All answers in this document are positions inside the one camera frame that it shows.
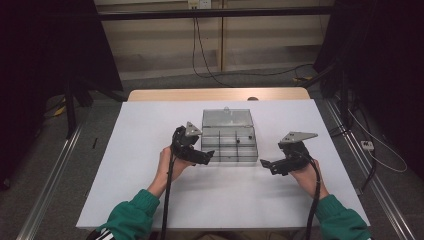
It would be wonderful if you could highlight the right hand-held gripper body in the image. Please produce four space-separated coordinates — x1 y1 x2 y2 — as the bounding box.
278 131 319 175

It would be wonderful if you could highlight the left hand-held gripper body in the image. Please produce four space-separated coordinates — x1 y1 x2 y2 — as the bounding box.
171 121 204 162

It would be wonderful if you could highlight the clear plastic compartment box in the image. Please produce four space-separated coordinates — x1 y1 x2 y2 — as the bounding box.
200 106 259 163

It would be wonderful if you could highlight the person's left hand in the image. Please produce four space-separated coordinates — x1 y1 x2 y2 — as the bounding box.
156 146 196 183

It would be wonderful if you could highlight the person's right hand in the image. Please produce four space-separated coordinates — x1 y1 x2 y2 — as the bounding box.
289 160 326 200

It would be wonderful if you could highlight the white board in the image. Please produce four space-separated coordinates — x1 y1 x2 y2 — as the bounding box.
75 98 371 231

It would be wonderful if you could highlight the wooden table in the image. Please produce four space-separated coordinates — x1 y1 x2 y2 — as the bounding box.
127 87 311 103

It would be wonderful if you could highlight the black stand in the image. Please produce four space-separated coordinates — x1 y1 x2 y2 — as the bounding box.
64 79 128 140
312 62 355 129

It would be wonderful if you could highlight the black white striped garment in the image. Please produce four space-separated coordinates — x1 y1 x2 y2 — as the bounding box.
87 228 116 240

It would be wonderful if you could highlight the black horizontal bar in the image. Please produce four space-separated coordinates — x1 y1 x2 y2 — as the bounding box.
98 5 334 22

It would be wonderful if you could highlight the dark curtain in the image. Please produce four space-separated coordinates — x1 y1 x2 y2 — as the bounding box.
314 0 424 182
0 0 123 192

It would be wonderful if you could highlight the left hand-held gripper black cable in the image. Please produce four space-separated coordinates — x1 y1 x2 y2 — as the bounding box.
160 146 178 240

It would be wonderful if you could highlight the metal floor rail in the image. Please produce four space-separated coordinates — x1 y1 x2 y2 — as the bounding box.
324 99 416 240
16 124 84 240

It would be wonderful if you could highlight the black floor cable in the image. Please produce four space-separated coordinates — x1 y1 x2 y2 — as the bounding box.
361 148 380 192

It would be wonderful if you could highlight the white floor cable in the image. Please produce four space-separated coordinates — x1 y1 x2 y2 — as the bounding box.
348 108 409 174

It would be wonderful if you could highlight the black wall cable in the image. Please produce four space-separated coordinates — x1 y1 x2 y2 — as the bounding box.
195 16 233 88
191 8 316 80

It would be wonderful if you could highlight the white wall socket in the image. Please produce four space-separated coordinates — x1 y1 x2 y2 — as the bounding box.
187 0 213 10

